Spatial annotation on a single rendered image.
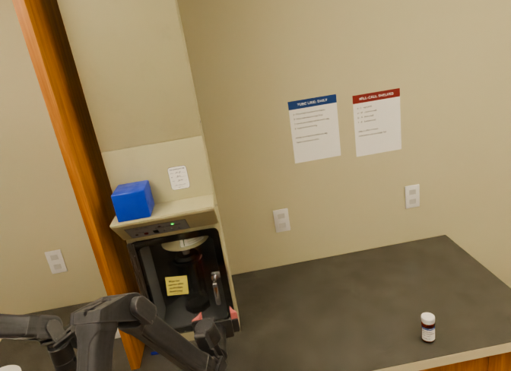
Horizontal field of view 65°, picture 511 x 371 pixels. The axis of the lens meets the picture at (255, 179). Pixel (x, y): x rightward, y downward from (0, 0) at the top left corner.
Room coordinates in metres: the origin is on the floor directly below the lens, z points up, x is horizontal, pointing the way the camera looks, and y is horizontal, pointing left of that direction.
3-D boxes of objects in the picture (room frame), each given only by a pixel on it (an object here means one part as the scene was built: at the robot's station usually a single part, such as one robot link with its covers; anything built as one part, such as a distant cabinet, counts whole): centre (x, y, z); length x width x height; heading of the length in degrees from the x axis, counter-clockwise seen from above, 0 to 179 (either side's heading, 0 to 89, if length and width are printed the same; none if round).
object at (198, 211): (1.20, 0.30, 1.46); 0.32 x 0.11 x 0.10; 93
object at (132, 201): (1.19, 0.39, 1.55); 0.10 x 0.10 x 0.09; 3
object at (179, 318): (1.25, 0.31, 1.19); 0.30 x 0.01 x 0.40; 93
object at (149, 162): (1.38, 0.31, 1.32); 0.32 x 0.25 x 0.77; 93
